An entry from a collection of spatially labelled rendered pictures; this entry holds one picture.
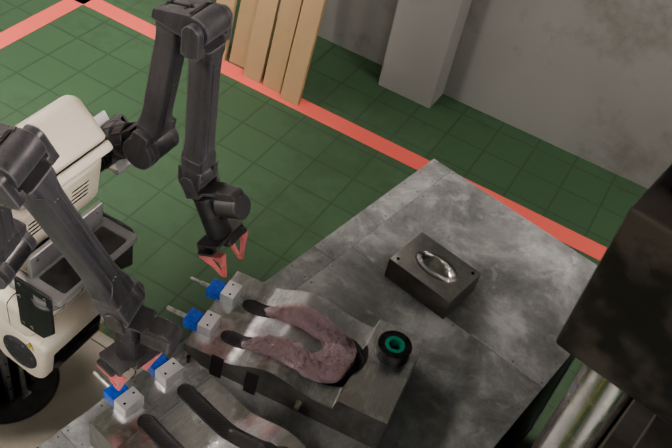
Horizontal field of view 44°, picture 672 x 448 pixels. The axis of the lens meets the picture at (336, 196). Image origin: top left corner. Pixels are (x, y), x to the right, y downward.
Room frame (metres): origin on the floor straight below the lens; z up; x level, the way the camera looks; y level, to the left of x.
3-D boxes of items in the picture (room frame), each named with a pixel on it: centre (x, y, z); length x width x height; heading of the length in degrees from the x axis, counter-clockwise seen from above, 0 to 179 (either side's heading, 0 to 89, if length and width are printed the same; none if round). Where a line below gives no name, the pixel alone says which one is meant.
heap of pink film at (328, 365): (1.20, 0.00, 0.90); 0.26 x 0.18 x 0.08; 75
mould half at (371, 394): (1.20, -0.01, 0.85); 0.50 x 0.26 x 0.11; 75
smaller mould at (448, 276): (1.55, -0.30, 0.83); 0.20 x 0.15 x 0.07; 58
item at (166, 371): (1.05, 0.31, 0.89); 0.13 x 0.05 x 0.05; 57
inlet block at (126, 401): (0.96, 0.37, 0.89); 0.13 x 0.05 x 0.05; 58
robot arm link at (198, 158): (1.32, 0.30, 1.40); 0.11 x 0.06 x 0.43; 159
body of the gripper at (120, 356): (0.94, 0.32, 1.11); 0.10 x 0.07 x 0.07; 149
